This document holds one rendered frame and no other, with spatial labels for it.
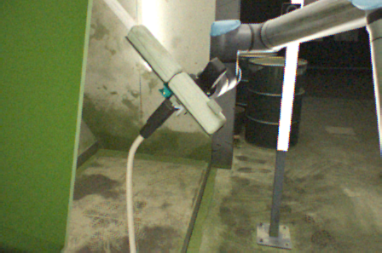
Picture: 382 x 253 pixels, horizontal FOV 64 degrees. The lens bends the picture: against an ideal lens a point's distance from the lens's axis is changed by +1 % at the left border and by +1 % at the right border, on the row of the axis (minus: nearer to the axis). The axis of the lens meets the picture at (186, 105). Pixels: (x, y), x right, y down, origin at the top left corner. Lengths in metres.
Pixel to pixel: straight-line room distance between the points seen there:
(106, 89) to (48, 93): 1.76
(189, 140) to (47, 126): 1.76
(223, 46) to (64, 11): 0.50
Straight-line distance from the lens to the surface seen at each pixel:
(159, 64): 0.69
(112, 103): 2.87
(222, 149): 2.73
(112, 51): 2.76
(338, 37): 7.47
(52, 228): 1.38
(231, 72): 0.94
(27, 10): 1.11
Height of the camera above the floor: 1.34
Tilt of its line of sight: 17 degrees down
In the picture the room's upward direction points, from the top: straight up
